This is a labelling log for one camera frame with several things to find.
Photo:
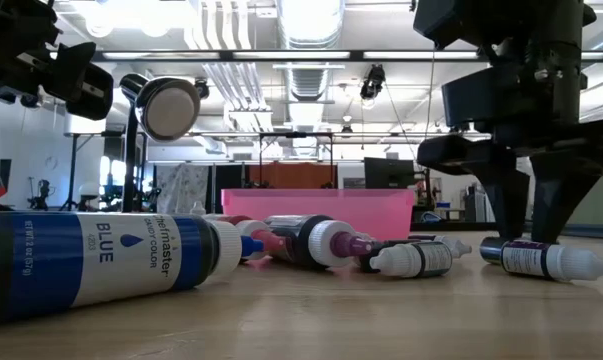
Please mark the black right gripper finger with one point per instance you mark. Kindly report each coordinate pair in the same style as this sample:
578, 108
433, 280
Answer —
556, 200
506, 200

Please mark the small purple label dropper bottle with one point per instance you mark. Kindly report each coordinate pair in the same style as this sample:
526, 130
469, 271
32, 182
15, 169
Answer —
541, 260

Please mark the large purple food coloring bottle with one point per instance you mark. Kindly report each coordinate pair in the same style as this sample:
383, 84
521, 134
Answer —
306, 240

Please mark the large red food coloring bottle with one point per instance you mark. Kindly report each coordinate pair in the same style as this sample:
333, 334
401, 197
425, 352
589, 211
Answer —
253, 235

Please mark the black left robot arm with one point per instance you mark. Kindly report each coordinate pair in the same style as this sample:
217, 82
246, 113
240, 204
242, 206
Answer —
11, 45

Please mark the large blue food coloring bottle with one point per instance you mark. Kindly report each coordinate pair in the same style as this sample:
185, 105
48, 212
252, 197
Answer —
106, 260

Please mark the black desk lamp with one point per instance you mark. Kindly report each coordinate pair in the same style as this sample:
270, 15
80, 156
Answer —
168, 110

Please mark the black tripod stand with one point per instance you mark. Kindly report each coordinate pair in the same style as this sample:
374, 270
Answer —
73, 170

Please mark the small teal label dropper bottle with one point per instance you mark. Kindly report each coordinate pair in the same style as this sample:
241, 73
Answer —
416, 260

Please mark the white globe lamp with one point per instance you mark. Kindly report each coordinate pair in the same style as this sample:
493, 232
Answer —
88, 190

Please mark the black computer monitor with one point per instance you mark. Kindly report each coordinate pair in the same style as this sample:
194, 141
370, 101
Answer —
388, 174

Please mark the patterned white curtain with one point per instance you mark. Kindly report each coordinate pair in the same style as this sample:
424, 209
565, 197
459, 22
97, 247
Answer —
181, 190

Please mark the pink plastic bin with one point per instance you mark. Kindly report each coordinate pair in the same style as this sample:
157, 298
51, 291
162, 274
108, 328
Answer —
331, 210

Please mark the small white cap dropper bottle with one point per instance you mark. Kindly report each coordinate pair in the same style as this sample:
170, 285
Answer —
198, 209

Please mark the orange partition panel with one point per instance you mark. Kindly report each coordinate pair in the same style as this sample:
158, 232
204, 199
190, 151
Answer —
291, 176

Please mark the black table frame rails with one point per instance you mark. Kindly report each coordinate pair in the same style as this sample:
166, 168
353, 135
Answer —
591, 231

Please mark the black ceiling camera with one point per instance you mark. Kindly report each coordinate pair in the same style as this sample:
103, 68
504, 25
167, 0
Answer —
202, 89

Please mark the black overhead camera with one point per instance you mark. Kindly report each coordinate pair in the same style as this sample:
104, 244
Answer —
373, 80

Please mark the black overhead frame bar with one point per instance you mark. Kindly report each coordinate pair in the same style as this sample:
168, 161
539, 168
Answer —
291, 55

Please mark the silver ceiling air duct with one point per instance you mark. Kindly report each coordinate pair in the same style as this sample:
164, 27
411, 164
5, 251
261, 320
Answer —
311, 25

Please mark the black metal frame stand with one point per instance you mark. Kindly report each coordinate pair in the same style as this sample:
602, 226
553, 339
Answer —
296, 135

